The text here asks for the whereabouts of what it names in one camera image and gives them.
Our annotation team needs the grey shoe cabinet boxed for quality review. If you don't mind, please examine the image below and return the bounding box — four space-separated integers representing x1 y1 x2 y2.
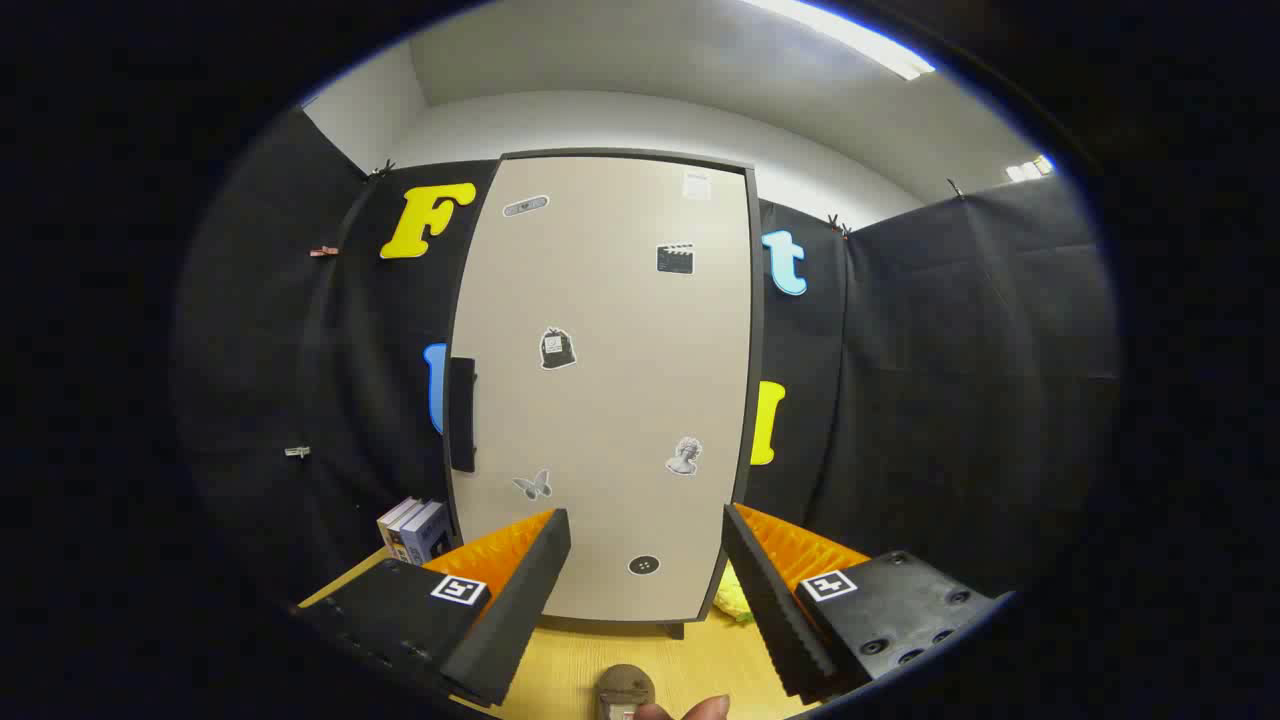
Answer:
443 148 766 641

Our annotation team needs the beige shoe cabinet door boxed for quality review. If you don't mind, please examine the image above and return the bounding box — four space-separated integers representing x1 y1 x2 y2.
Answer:
445 155 753 623

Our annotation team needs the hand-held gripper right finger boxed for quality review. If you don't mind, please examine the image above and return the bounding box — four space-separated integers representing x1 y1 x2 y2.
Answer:
722 503 1003 703

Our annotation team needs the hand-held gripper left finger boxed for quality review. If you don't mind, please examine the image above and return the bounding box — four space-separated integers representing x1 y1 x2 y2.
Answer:
298 508 571 708

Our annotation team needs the black backdrop cloth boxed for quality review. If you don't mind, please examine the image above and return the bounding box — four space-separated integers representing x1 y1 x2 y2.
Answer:
170 105 1121 613

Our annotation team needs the yellow green soft object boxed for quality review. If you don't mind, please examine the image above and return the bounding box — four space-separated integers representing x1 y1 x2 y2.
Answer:
713 562 757 623

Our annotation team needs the black cabinet door handle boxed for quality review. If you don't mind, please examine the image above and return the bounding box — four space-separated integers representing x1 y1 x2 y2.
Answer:
447 357 479 473

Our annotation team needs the blue cover book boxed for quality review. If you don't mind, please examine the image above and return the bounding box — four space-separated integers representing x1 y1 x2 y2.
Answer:
405 502 453 567

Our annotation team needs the brown fluffy shoe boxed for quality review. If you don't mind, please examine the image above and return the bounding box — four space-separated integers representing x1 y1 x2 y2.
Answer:
597 664 658 720

